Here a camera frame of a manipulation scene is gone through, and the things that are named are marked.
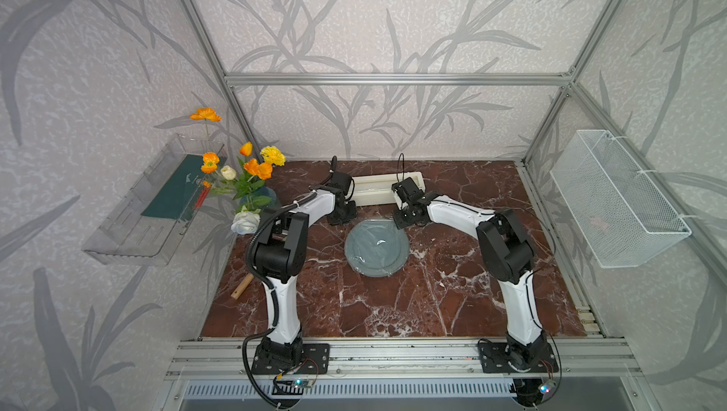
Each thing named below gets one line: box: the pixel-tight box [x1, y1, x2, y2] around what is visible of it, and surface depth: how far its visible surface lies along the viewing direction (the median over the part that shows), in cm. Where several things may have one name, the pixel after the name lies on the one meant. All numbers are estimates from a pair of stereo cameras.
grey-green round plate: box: [343, 218, 410, 279], surface depth 95 cm
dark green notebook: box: [141, 154, 227, 220], surface depth 70 cm
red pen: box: [193, 186, 211, 210], surface depth 69 cm
